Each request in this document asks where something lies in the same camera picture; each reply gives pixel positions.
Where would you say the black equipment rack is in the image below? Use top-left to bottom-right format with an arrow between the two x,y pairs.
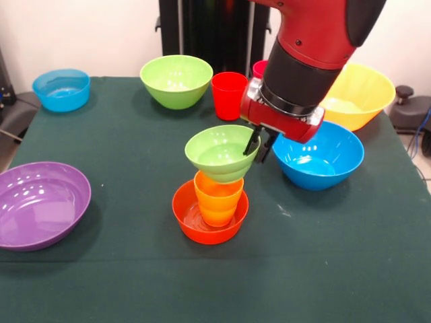
0,46 -> 18,114

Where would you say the orange plastic bowl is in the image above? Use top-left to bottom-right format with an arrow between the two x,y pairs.
171,180 -> 250,246

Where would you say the dark green tablecloth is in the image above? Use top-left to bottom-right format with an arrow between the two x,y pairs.
0,76 -> 431,323

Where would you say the purple plastic bowl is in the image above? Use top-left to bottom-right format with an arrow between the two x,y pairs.
0,161 -> 92,252

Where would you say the blue cable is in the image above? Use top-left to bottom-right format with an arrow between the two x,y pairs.
407,106 -> 431,159

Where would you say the red plastic cup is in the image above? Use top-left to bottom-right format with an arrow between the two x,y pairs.
211,71 -> 249,121

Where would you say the small green ribbed bowl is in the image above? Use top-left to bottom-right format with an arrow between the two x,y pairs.
184,124 -> 262,184

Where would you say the grey machine base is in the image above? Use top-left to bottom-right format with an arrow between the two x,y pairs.
0,90 -> 43,142

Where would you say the pink plastic cup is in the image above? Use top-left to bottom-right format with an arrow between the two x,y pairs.
253,60 -> 269,80

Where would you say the large green plastic bowl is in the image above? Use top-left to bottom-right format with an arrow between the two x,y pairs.
139,55 -> 214,110

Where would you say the orange plastic cup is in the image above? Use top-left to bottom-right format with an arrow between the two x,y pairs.
193,170 -> 244,227

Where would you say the small blue plastic bowl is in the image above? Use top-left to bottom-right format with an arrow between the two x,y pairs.
32,69 -> 91,113

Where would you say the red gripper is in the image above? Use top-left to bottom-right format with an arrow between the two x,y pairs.
239,77 -> 326,165

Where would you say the grey base with black knob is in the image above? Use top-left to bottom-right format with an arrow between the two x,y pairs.
390,85 -> 431,135

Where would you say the yellow plastic bowl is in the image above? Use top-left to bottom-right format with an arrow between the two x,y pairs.
319,63 -> 397,132

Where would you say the large blue plastic bowl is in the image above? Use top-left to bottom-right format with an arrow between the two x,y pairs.
271,120 -> 366,192

